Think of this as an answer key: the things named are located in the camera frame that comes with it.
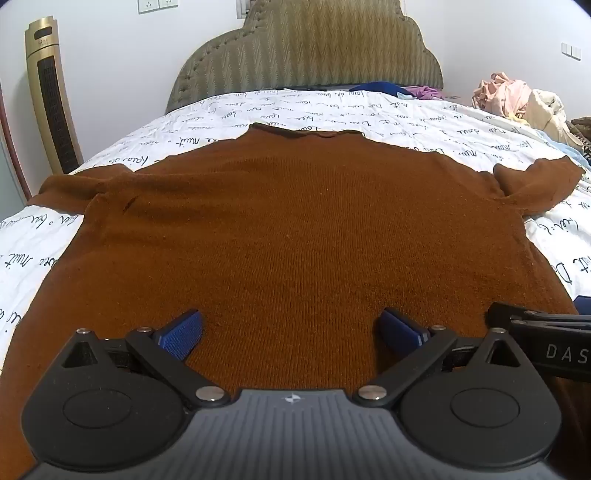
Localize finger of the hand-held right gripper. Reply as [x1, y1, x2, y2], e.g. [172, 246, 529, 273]
[485, 302, 591, 330]

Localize dark patterned cloth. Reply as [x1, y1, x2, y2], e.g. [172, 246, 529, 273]
[570, 117, 591, 166]

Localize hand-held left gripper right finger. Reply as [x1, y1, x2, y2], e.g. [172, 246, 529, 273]
[353, 308, 525, 409]

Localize cream cloth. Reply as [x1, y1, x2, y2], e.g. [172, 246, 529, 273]
[525, 88, 570, 145]

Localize pink cloth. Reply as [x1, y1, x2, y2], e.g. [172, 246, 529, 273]
[472, 72, 533, 117]

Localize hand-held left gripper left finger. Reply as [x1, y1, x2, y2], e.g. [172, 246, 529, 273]
[60, 308, 232, 409]

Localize olive padded headboard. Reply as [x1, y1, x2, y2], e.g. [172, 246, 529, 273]
[165, 0, 445, 115]

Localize gold tower fan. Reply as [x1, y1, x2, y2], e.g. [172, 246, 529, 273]
[24, 15, 85, 175]

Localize white script-printed bed sheet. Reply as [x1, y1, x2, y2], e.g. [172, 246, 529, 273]
[0, 88, 591, 365]

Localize red-brown wooden frame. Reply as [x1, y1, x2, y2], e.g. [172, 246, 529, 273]
[0, 80, 29, 206]

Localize dark blue cloth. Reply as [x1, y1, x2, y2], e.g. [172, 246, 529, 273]
[348, 81, 406, 96]

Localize brown knit sweater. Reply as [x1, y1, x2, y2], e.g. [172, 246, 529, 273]
[0, 122, 591, 480]

